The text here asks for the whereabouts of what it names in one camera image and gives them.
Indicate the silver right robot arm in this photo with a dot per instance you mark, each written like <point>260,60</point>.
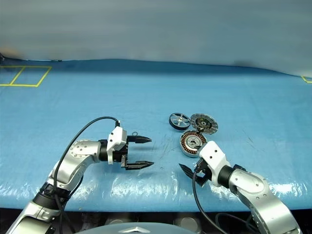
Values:
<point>256,182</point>

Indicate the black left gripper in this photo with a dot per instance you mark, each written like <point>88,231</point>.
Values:
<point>125,151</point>

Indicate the silver stator housing copper windings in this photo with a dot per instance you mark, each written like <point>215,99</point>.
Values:
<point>189,146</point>

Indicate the blue plastic table cover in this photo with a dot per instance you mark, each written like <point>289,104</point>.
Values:
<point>122,97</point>

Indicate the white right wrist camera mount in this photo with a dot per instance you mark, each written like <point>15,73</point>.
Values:
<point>214,152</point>

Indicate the black round rotor cap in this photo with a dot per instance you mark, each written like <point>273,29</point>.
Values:
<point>180,119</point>

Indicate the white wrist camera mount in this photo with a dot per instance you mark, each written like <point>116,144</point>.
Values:
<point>117,139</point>
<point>214,152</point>

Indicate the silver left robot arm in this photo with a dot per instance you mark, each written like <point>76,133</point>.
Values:
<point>80,151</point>

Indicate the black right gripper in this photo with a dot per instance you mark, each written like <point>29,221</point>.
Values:
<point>203,169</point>

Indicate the finned silver motor cover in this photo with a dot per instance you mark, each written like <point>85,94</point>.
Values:
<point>202,123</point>

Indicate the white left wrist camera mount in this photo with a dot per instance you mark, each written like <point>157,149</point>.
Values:
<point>117,139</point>

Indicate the grey round disc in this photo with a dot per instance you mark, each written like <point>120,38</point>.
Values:
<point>186,221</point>

